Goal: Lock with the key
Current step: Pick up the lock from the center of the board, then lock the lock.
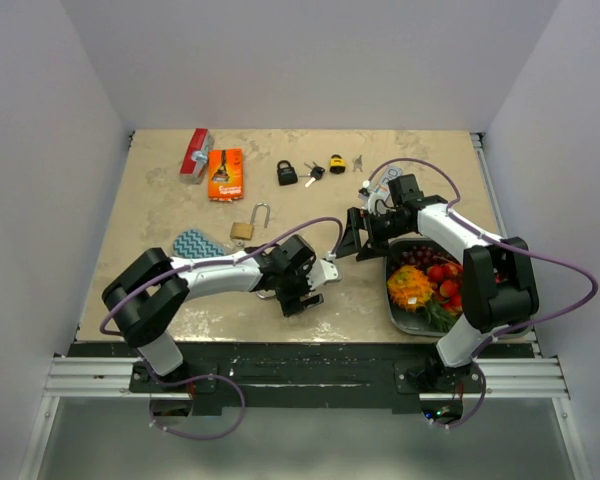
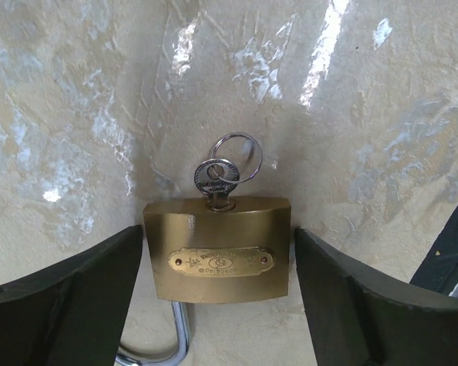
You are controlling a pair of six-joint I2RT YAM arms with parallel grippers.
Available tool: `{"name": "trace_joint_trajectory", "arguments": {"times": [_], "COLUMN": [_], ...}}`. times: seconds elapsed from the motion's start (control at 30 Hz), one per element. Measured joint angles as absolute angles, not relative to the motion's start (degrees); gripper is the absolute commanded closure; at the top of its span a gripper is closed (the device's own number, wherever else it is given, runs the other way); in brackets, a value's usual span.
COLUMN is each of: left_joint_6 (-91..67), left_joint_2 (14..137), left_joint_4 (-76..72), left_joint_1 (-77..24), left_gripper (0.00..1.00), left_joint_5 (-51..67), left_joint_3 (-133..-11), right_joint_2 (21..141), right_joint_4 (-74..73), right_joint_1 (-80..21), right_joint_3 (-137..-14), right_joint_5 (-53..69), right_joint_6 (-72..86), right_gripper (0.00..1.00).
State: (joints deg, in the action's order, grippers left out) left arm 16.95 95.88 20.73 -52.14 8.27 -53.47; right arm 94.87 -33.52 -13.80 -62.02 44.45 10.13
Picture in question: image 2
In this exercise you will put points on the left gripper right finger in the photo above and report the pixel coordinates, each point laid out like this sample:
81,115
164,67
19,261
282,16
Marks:
358,315

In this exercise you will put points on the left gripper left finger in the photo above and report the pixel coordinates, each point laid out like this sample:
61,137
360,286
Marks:
72,312

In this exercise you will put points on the large brass padlock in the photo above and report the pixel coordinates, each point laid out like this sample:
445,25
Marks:
217,249

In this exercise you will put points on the black mounting base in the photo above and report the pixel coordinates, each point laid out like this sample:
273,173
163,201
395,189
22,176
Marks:
439,270

